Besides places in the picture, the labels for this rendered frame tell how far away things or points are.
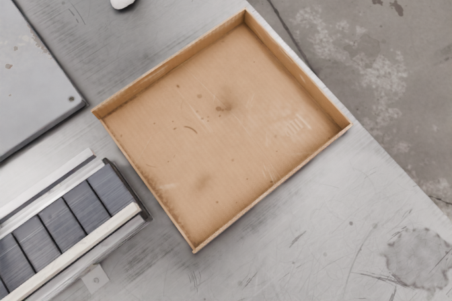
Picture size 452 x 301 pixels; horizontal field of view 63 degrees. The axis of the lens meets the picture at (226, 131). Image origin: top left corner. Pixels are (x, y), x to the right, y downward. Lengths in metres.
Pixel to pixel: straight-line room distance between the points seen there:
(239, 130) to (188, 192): 0.13
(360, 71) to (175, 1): 1.10
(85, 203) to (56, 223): 0.04
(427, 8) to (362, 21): 0.31
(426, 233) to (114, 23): 0.61
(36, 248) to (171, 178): 0.20
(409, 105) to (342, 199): 1.12
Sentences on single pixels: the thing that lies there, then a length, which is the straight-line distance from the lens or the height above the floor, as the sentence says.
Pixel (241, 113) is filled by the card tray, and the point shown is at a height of 0.83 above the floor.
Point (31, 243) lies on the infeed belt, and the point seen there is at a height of 0.88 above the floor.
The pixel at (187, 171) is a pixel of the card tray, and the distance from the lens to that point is 0.57.
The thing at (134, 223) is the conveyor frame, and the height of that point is 0.88.
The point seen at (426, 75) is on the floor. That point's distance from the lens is 1.77.
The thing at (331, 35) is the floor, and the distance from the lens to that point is 1.71.
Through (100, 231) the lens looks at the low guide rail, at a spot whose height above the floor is 0.91.
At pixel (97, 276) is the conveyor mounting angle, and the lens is 0.59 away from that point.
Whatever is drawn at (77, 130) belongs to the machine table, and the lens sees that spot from 0.63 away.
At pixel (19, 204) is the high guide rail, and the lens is 0.49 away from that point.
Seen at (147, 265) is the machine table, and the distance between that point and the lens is 0.57.
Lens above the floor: 1.39
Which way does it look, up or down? 73 degrees down
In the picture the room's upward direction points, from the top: 4 degrees clockwise
